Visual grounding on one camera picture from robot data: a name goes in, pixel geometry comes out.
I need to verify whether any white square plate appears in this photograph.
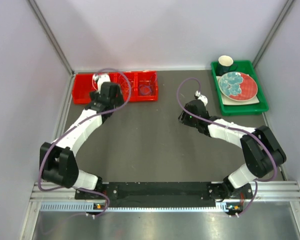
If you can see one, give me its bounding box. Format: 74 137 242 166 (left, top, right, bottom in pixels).
216 73 261 106

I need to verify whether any grey cable duct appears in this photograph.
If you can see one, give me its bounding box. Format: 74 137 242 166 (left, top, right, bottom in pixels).
39 201 243 212

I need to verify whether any dark green mug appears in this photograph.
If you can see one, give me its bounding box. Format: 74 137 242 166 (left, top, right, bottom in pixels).
216 55 238 76

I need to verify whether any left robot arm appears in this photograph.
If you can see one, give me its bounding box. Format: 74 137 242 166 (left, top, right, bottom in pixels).
38 73 125 199

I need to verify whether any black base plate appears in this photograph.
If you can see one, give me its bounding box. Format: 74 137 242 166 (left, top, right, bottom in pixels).
74 181 257 201

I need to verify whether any blue cable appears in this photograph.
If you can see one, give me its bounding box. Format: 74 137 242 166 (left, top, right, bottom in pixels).
137 72 158 96

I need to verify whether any red compartment bin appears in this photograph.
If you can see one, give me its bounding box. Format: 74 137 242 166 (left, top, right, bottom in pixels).
72 71 159 105

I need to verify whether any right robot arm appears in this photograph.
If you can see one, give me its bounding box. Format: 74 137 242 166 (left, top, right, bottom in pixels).
178 90 287 198

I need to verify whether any blue and red plate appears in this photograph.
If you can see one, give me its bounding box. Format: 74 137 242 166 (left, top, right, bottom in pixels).
218 71 259 103

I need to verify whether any aluminium frame rail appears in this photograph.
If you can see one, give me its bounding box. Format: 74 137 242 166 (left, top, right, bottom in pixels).
19 181 300 240

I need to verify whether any orange cable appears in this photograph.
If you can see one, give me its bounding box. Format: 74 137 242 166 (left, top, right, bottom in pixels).
118 79 136 97

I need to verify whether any green plastic tray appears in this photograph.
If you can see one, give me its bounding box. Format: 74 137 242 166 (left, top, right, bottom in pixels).
210 60 269 116

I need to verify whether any pink cable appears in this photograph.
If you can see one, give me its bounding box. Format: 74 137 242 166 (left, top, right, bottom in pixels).
117 72 136 97

